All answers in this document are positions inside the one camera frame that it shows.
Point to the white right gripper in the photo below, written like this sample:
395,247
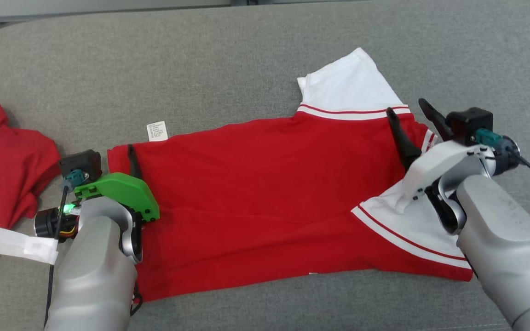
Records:
440,161

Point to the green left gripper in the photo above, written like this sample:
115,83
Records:
127,193

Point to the red white sports shorts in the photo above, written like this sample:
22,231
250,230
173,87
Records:
2,174

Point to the red white jersey shirt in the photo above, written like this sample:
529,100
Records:
269,193

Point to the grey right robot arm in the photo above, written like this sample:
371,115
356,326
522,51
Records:
504,239

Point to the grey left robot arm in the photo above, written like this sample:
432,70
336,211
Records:
95,276

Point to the grey fabric sofa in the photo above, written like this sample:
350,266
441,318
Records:
246,69

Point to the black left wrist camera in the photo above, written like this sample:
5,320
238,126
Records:
83,161

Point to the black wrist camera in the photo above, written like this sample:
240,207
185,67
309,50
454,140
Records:
469,122
83,161

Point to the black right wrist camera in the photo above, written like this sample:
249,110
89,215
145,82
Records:
469,122

